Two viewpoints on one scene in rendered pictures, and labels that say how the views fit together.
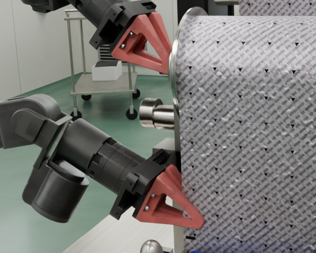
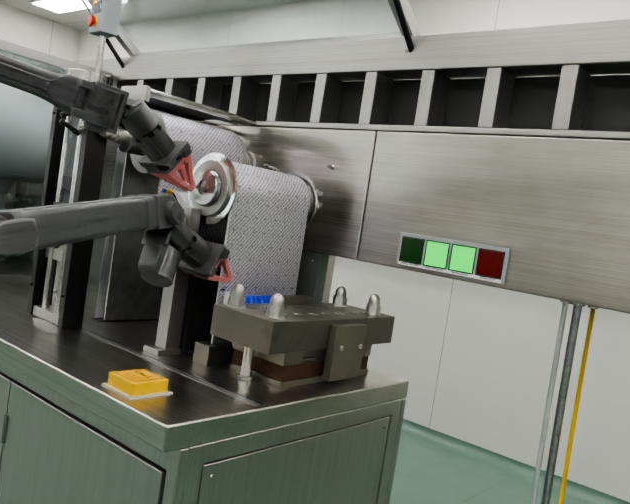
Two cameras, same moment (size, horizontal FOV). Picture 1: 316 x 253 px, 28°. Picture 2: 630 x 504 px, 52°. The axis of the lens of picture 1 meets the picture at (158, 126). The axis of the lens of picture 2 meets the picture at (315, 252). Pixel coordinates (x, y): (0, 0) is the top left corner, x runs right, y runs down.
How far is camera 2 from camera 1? 1.20 m
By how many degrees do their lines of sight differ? 75
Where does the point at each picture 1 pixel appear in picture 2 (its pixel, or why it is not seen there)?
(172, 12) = not seen: outside the picture
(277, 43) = (269, 179)
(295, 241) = (267, 283)
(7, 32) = not seen: outside the picture
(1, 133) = (159, 217)
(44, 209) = (170, 274)
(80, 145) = (186, 230)
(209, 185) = (237, 255)
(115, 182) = (204, 254)
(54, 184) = (174, 256)
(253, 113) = (261, 214)
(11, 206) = not seen: outside the picture
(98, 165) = (195, 243)
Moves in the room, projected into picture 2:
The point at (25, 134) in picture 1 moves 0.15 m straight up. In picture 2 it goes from (177, 218) to (189, 132)
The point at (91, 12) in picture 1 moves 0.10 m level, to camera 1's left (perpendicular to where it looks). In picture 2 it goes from (159, 143) to (131, 134)
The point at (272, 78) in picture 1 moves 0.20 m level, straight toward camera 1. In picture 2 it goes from (271, 196) to (357, 208)
